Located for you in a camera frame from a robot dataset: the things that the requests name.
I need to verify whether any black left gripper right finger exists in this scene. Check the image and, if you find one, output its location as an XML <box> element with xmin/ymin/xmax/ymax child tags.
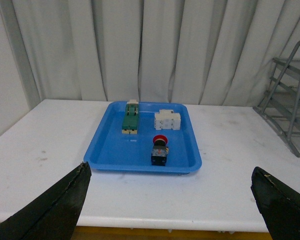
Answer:
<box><xmin>250</xmin><ymin>166</ymin><xmax>300</xmax><ymax>240</ymax></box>

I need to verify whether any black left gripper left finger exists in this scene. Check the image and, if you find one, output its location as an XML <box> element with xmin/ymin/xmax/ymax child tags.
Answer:
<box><xmin>0</xmin><ymin>162</ymin><xmax>92</xmax><ymax>240</ymax></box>

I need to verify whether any red emergency stop button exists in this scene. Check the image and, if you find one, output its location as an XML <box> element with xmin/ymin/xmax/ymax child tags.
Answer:
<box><xmin>151</xmin><ymin>134</ymin><xmax>169</xmax><ymax>166</ymax></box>

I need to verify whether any silver mesh tray rack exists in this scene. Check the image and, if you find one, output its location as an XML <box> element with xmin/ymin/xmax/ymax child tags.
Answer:
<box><xmin>253</xmin><ymin>41</ymin><xmax>300</xmax><ymax>158</ymax></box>

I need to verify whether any blue plastic tray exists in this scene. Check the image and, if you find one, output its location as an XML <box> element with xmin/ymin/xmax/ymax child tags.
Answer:
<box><xmin>83</xmin><ymin>101</ymin><xmax>202</xmax><ymax>174</ymax></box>

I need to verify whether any white circuit breaker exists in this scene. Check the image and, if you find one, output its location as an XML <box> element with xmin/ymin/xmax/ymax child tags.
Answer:
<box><xmin>154</xmin><ymin>109</ymin><xmax>181</xmax><ymax>131</ymax></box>

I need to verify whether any white curtain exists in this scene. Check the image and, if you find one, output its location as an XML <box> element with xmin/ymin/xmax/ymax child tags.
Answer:
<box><xmin>0</xmin><ymin>0</ymin><xmax>300</xmax><ymax>145</ymax></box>

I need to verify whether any green knife switch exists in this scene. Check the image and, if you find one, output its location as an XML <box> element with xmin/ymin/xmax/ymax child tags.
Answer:
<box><xmin>121</xmin><ymin>99</ymin><xmax>139</xmax><ymax>135</ymax></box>

